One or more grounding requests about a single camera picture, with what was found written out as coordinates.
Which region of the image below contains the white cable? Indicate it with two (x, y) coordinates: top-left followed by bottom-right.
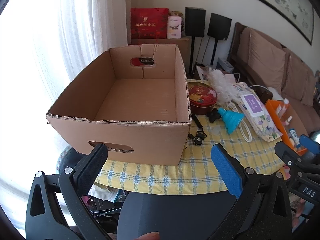
(232, 74), (272, 91)

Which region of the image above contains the white fluffy duster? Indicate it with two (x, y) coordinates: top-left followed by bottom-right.
(207, 66), (253, 143)

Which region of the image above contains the framed ink painting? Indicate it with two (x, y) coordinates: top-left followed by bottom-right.
(236, 0), (314, 46)

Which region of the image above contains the person's left hand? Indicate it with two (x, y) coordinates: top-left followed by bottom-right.
(137, 231), (160, 240)

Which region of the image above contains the black speaker stand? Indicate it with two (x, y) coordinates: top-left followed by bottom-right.
(210, 39), (217, 67)
(190, 37), (196, 73)

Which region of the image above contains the floral wet wipes pack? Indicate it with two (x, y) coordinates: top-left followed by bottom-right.
(232, 82), (283, 143)

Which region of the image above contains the orange cardboard box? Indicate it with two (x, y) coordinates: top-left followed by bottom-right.
(265, 99), (308, 155)

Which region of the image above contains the black speaker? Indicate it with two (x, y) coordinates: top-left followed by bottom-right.
(207, 13), (232, 41)
(185, 7), (206, 37)

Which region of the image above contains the pink tissue pack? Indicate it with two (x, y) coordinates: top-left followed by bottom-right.
(167, 16), (182, 39)

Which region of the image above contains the brown sofa cushion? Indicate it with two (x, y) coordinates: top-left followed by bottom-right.
(250, 29), (287, 99)
(282, 51), (315, 105)

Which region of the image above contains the yellow checked tablecloth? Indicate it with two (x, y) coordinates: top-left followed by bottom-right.
(95, 112), (288, 195)

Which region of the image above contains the red gift bag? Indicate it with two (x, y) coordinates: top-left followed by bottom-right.
(130, 7), (169, 40)

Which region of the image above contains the red gift box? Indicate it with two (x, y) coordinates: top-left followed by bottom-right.
(130, 57), (157, 68)

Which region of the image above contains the white curtain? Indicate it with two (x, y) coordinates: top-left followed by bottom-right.
(0, 0), (133, 205)

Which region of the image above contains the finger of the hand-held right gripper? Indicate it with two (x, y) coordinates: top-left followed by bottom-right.
(274, 141), (320, 178)
(299, 134), (320, 155)

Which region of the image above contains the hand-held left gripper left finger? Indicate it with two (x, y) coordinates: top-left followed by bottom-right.
(25, 142), (118, 240)

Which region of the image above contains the brown cardboard box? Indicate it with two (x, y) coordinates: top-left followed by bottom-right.
(46, 44), (192, 167)
(130, 36), (192, 68)

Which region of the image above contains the gold wrapped package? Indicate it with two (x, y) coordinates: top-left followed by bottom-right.
(169, 10), (185, 30)

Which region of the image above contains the white rounded appliance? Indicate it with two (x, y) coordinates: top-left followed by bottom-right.
(269, 87), (283, 101)

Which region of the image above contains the small open box of clutter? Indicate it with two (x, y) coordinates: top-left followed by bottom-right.
(195, 65), (213, 80)

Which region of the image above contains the brown sofa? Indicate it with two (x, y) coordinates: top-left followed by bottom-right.
(229, 22), (320, 130)

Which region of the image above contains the small blue white box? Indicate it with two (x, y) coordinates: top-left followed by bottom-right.
(287, 129), (300, 151)

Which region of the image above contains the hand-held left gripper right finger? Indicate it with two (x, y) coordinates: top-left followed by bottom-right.
(211, 144), (293, 240)

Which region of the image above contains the clear plastic bottle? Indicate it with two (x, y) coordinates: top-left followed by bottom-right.
(276, 99), (290, 115)

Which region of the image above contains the closed brown cardboard box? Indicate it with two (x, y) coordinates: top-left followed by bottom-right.
(130, 36), (192, 68)

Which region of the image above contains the red round tin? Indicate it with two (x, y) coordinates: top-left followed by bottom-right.
(187, 81), (218, 115)

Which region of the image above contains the blue and white carton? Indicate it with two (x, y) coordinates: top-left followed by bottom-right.
(216, 57), (234, 73)

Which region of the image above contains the blue silicone funnel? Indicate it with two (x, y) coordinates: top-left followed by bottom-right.
(217, 107), (245, 135)

